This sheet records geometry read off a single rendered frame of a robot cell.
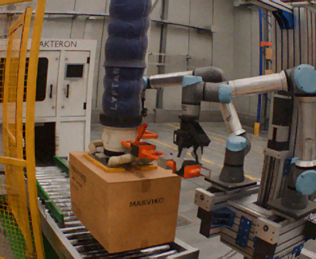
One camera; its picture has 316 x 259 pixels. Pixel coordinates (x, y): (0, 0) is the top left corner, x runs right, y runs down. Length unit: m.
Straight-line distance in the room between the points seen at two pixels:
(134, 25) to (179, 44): 10.42
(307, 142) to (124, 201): 0.88
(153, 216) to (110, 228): 0.24
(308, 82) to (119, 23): 0.99
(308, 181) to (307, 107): 0.30
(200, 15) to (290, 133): 11.28
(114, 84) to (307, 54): 1.02
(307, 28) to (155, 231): 1.34
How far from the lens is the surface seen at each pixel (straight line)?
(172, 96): 11.99
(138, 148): 1.59
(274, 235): 1.44
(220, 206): 1.81
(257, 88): 1.42
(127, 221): 1.66
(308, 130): 1.33
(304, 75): 1.29
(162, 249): 2.09
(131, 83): 1.73
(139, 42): 1.74
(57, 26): 10.45
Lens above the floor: 1.56
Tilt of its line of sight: 9 degrees down
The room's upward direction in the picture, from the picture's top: 4 degrees clockwise
